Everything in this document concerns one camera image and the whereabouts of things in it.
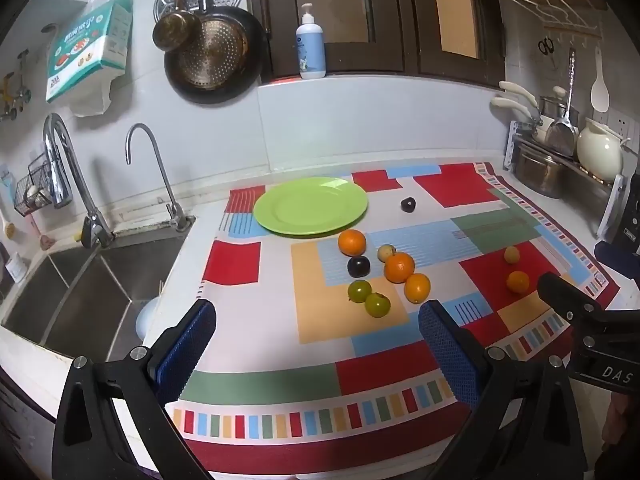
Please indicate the black frying pan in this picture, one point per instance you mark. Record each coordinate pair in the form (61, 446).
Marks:
(215, 60)

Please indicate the bicycle-shaped wall hook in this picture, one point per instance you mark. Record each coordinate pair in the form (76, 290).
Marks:
(12, 92)

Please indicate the stainless steel sink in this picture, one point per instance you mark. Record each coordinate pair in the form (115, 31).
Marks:
(80, 290)

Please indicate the white plastic bag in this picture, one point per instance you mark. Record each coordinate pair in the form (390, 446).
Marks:
(92, 97)

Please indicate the pale blue bowl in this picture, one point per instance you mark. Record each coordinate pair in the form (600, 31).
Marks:
(147, 320)

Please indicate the small orange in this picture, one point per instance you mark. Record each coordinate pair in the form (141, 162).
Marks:
(518, 282)

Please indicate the thin gooseneck faucet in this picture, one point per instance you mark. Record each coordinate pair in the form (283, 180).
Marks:
(162, 175)

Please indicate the dark plum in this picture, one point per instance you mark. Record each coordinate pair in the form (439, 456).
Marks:
(408, 204)
(358, 266)

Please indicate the white ceramic pitcher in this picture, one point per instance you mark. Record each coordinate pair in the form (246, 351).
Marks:
(598, 152)

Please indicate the black appliance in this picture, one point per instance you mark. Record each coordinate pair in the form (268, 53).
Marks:
(627, 220)

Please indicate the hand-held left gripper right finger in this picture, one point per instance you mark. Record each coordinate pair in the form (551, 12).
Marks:
(447, 350)

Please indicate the yellow plum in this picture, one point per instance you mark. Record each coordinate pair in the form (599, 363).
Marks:
(510, 255)

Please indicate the small brass pot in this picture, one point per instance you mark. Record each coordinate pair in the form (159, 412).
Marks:
(172, 30)

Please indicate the blue soap pump bottle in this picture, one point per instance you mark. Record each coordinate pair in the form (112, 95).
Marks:
(312, 52)

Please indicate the person's right hand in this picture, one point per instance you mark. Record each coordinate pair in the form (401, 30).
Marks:
(620, 422)

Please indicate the yellow-brown plum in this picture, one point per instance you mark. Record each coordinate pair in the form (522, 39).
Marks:
(385, 253)

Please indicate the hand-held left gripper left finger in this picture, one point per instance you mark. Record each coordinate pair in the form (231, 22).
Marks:
(185, 350)

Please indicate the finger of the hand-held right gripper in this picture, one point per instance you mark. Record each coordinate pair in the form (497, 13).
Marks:
(565, 295)

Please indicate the large chrome faucet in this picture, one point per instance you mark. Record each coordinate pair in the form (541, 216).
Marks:
(62, 180)

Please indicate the white wall socket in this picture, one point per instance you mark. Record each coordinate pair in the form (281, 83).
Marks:
(620, 122)

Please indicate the white rice paddle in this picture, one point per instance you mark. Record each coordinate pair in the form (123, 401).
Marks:
(599, 92)

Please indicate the black scissors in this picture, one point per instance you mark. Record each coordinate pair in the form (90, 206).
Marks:
(546, 46)

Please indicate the green plate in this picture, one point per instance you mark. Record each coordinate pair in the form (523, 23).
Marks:
(310, 206)

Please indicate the metal dish rack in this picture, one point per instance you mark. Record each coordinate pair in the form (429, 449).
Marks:
(612, 200)

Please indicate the teal box of bags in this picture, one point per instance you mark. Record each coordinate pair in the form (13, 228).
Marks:
(87, 45)

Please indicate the colourful patchwork table mat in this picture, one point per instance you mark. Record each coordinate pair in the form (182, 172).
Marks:
(320, 375)

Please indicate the stainless steel pot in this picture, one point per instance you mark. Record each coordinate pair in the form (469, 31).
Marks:
(542, 172)

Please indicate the large orange with stem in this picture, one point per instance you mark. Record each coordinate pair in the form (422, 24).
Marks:
(399, 268)

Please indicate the metal ladle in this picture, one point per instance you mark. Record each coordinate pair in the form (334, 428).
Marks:
(560, 135)

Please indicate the green plum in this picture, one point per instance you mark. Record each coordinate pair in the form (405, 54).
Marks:
(359, 291)
(377, 305)

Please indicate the dark wooden window frame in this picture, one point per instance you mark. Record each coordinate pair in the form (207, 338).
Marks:
(415, 15)

